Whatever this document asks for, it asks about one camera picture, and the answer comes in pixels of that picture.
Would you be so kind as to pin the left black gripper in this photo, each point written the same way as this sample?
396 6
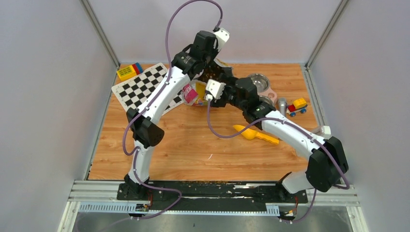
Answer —
213 51

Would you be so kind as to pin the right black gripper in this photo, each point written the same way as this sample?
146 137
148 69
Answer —
220 102

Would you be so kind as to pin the pet food bag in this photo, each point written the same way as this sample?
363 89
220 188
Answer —
193 94

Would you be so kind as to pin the yellow plastic scoop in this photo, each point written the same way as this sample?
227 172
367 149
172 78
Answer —
251 134

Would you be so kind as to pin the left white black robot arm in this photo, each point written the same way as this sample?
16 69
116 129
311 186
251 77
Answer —
185 66

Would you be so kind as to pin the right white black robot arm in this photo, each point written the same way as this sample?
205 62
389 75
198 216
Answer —
327 163

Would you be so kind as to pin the pink double pet bowl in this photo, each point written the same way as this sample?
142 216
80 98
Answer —
264 90

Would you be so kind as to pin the silver metal cylinder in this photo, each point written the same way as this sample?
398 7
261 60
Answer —
282 106

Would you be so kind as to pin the yellow red blue block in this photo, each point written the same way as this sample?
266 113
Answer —
129 71

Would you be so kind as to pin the toy block car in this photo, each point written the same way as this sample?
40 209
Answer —
297 106

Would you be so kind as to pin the checkerboard calibration board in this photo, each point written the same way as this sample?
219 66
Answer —
136 90

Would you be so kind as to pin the white wedge holder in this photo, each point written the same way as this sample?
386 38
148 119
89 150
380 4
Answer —
323 131

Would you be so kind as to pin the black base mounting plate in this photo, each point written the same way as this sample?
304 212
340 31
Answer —
216 196

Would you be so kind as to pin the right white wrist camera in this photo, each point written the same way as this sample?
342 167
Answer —
214 90

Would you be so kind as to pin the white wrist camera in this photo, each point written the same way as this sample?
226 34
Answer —
222 36
214 90

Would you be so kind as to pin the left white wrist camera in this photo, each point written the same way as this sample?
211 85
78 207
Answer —
222 36

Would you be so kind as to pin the aluminium rail frame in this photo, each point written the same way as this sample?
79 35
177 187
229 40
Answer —
93 206

